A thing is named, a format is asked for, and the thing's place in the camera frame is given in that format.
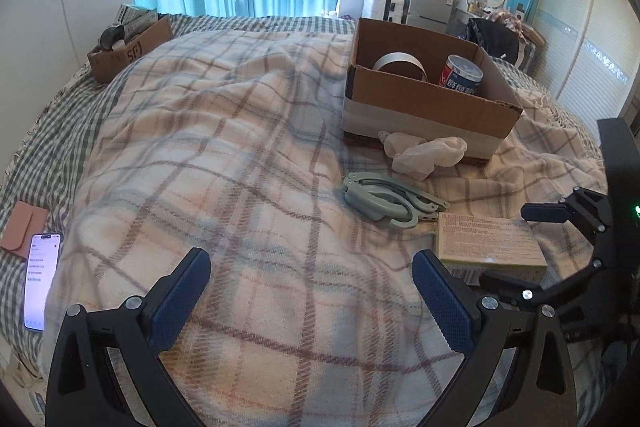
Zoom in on beige plaid blanket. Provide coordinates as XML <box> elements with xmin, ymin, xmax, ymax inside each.
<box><xmin>42</xmin><ymin>29</ymin><xmax>609</xmax><ymax>427</ymax></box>

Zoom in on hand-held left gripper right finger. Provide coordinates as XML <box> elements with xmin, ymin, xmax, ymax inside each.
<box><xmin>411</xmin><ymin>249</ymin><xmax>581</xmax><ymax>427</ymax></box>

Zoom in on black bag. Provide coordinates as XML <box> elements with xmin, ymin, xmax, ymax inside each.
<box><xmin>467</xmin><ymin>17</ymin><xmax>521</xmax><ymax>60</ymax></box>

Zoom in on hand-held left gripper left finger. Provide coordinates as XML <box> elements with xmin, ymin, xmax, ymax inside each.
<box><xmin>45</xmin><ymin>248</ymin><xmax>213</xmax><ymax>427</ymax></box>

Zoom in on crumpled white cloth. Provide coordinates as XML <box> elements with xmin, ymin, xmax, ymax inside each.
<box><xmin>378</xmin><ymin>131</ymin><xmax>468</xmax><ymax>182</ymax></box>

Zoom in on white sliding wardrobe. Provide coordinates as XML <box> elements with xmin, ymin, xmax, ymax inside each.
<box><xmin>531</xmin><ymin>0</ymin><xmax>640</xmax><ymax>124</ymax></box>

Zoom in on silver small fridge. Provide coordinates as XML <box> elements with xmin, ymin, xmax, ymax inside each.
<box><xmin>405</xmin><ymin>0</ymin><xmax>459</xmax><ymax>34</ymax></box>

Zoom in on white appliance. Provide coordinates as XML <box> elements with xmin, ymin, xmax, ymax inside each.
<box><xmin>361</xmin><ymin>0</ymin><xmax>406</xmax><ymax>22</ymax></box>

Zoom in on black round object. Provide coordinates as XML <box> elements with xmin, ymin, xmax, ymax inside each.
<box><xmin>101</xmin><ymin>26</ymin><xmax>127</xmax><ymax>51</ymax></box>

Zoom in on pink card wallet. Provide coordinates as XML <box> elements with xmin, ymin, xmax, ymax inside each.
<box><xmin>0</xmin><ymin>201</ymin><xmax>47</xmax><ymax>257</ymax></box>

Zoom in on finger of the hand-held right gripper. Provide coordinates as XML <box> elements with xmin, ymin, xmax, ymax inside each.
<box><xmin>520</xmin><ymin>187</ymin><xmax>613</xmax><ymax>239</ymax></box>
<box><xmin>479</xmin><ymin>227</ymin><xmax>615</xmax><ymax>308</ymax></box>

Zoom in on grey and white packet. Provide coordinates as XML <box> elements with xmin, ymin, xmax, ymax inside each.
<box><xmin>117</xmin><ymin>4</ymin><xmax>159</xmax><ymax>34</ymax></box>

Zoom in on large open cardboard box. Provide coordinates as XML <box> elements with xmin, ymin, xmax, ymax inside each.
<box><xmin>341</xmin><ymin>18</ymin><xmax>524</xmax><ymax>160</ymax></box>

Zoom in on white smartphone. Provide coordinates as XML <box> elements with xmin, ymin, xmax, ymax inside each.
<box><xmin>23</xmin><ymin>232</ymin><xmax>64</xmax><ymax>334</ymax></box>

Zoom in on red and blue can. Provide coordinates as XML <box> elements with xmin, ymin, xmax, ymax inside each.
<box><xmin>439</xmin><ymin>55</ymin><xmax>484</xmax><ymax>98</ymax></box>

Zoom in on silver tape roll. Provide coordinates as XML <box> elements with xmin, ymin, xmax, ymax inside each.
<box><xmin>372</xmin><ymin>52</ymin><xmax>430</xmax><ymax>82</ymax></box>

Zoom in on small brown cardboard box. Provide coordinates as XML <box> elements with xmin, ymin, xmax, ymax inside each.
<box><xmin>87</xmin><ymin>16</ymin><xmax>174</xmax><ymax>84</ymax></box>

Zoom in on pale green folding hangers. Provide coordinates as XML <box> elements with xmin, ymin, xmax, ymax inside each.
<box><xmin>341</xmin><ymin>172</ymin><xmax>450</xmax><ymax>231</ymax></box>

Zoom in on tan carton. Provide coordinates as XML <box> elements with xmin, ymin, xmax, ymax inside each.
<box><xmin>432</xmin><ymin>213</ymin><xmax>547</xmax><ymax>284</ymax></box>

